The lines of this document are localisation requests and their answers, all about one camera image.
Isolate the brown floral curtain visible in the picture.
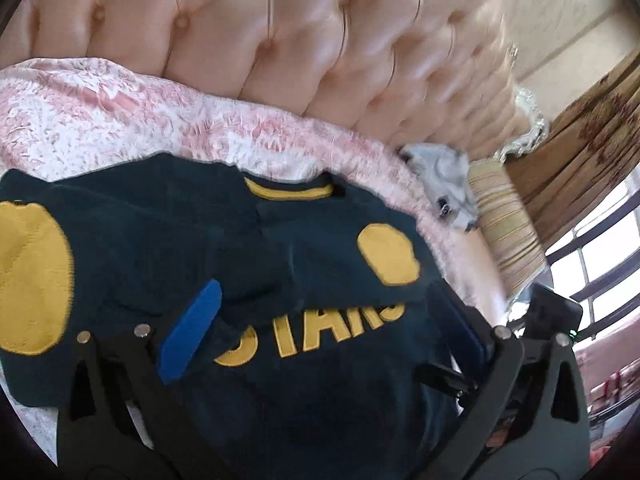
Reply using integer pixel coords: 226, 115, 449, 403
502, 47, 640, 248

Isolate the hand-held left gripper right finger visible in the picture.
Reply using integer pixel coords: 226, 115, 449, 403
422, 280, 591, 480

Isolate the window with dark bars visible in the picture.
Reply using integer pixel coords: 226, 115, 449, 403
510, 165, 640, 341

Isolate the navy sweater with yellow letters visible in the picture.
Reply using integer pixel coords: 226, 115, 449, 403
0, 152, 488, 480

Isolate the grey t-shirt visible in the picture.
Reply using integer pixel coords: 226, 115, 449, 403
400, 142, 481, 233

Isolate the striped cushion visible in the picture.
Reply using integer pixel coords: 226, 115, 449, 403
467, 157, 548, 301

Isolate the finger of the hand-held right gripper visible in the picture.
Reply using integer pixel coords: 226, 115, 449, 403
415, 364, 481, 397

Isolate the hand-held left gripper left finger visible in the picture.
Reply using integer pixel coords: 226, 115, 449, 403
56, 277, 241, 480

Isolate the pink floral blanket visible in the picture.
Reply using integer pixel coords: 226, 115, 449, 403
0, 57, 508, 441

